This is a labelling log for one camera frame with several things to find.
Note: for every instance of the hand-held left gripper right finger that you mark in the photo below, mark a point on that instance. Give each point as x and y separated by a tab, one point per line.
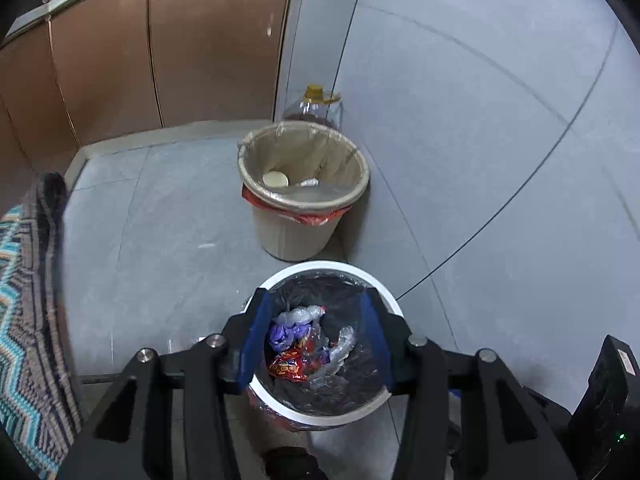
376	345

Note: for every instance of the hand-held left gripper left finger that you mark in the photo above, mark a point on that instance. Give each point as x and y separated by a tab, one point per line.
255	345

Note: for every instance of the red yellow snack wrapper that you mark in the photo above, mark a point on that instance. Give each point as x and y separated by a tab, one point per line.
290	364

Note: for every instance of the black bin liner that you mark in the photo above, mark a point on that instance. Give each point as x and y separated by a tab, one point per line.
350	390

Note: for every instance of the clear plastic bag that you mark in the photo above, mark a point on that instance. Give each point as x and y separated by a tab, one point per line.
300	314

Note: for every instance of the white trash bin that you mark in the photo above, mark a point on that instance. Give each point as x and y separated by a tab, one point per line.
320	267

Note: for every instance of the beige trash bin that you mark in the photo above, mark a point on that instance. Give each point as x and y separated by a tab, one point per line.
290	230

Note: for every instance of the red bin liner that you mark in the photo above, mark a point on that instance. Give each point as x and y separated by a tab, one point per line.
300	215

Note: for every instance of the round white lid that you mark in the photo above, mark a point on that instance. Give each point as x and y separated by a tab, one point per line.
275	179

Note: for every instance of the teal zigzag rug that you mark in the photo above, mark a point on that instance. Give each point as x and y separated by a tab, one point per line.
30	310

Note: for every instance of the oil bottle with yellow cap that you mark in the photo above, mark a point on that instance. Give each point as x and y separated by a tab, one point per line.
315	110

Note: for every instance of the brown kitchen cabinet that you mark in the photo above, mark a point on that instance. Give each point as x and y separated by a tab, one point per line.
150	60

